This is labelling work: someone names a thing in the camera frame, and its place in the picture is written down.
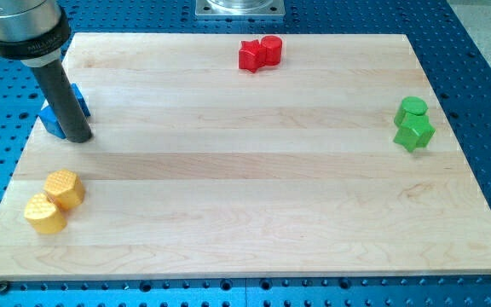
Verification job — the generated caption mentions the blue perforated metal base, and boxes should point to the blue perforated metal base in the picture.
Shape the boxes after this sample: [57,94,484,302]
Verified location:
[0,0,491,306]

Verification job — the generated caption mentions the red cylinder block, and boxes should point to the red cylinder block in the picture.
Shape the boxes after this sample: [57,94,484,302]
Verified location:
[261,35,283,66]

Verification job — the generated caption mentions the red star block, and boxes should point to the red star block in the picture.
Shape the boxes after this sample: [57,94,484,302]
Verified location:
[238,40,266,73]

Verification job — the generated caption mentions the green cylinder block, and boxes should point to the green cylinder block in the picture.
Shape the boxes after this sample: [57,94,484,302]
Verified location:
[394,96,428,126]

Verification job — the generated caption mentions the wooden board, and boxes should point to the wooden board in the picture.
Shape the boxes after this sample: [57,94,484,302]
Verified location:
[0,33,491,281]

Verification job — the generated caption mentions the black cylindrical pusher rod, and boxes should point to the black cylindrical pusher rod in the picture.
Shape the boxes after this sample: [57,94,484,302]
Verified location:
[31,60,93,143]

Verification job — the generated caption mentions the yellow hexagon block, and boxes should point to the yellow hexagon block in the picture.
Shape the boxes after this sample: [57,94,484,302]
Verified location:
[43,169,85,211]

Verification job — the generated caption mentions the yellow heart block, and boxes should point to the yellow heart block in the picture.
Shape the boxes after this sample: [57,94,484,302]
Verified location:
[23,193,67,235]

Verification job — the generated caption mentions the blue block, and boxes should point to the blue block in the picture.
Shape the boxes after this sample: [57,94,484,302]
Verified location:
[38,83,91,139]

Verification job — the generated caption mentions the green star block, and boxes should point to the green star block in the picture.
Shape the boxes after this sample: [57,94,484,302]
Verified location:
[393,113,436,152]

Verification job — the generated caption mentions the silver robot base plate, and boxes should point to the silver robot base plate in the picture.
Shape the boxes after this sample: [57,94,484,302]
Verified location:
[195,0,286,18]

